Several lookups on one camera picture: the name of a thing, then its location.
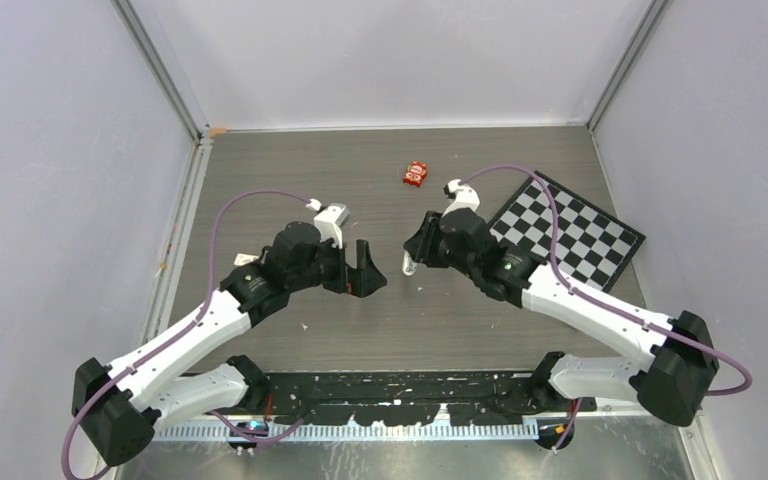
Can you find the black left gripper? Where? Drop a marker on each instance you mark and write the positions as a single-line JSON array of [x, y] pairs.
[[358, 282]]

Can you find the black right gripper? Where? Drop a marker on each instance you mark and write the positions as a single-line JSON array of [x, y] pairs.
[[423, 244]]

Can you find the pink white stapler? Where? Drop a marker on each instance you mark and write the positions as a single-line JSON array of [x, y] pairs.
[[409, 265]]

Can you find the white staple box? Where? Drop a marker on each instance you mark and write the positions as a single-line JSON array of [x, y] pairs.
[[244, 259]]

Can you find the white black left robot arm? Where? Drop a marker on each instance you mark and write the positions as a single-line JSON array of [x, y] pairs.
[[120, 406]]

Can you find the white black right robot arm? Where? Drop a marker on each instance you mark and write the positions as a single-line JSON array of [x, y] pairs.
[[663, 363]]

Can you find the red toy car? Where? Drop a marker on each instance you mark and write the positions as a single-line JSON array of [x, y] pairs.
[[415, 174]]

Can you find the black white chessboard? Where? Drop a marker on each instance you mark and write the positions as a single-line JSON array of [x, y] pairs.
[[594, 247]]

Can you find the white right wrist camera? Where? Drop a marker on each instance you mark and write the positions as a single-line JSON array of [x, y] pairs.
[[460, 195]]

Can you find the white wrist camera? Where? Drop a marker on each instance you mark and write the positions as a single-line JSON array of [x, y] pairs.
[[329, 222], [460, 195]]

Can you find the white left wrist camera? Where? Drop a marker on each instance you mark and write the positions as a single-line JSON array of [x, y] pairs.
[[329, 222]]

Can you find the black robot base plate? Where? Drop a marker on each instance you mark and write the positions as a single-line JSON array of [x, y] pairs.
[[401, 398]]

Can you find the aluminium slotted rail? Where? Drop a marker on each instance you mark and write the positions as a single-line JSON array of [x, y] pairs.
[[437, 430]]

